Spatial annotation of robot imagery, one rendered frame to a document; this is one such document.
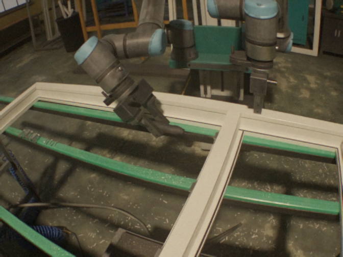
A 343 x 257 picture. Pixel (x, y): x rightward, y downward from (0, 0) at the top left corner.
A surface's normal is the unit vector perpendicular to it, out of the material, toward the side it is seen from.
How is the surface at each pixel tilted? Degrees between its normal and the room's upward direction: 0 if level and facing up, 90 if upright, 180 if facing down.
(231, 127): 0
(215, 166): 0
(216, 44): 90
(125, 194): 0
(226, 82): 90
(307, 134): 90
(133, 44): 70
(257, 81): 90
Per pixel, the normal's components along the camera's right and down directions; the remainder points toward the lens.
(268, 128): -0.39, 0.61
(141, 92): 0.65, -0.31
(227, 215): -0.11, -0.78
